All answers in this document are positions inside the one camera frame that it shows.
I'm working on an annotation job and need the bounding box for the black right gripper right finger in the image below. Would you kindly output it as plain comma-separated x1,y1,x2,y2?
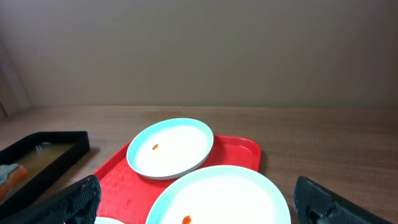
293,176,391,224

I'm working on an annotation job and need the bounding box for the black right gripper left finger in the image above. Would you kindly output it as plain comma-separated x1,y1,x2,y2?
1,175,101,224

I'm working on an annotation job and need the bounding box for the white plate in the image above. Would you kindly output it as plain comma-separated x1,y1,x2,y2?
146,166,291,224
126,118,214,180
94,217,124,224

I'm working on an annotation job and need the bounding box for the orange green scrub sponge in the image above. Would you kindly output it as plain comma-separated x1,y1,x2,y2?
1,164,29,201

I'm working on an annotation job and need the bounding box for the red plastic tray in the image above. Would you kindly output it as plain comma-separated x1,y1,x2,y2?
94,135,261,223

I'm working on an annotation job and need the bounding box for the black water tray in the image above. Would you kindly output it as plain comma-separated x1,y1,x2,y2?
1,131,90,219

